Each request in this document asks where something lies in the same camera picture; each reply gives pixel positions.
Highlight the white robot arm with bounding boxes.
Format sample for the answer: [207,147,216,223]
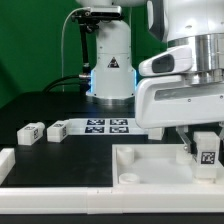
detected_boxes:
[77,0,224,130]

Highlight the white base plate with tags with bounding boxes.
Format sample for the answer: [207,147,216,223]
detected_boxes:
[68,118,147,135]

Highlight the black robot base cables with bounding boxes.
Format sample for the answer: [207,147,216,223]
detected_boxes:
[42,74,92,93]

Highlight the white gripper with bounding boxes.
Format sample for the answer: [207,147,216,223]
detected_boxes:
[135,75,224,154]

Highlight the white square tabletop panel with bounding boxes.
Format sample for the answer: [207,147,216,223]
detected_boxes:
[112,144,224,185]

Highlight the white camera cable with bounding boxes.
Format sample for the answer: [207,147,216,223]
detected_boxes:
[60,7,92,93]

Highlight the white U-shaped obstacle fence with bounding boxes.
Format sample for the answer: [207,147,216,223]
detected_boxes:
[0,148,224,214]

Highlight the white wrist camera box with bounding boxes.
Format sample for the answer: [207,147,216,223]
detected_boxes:
[139,45,193,77]

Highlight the black camera on stand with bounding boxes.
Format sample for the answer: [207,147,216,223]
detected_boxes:
[71,6,123,80]

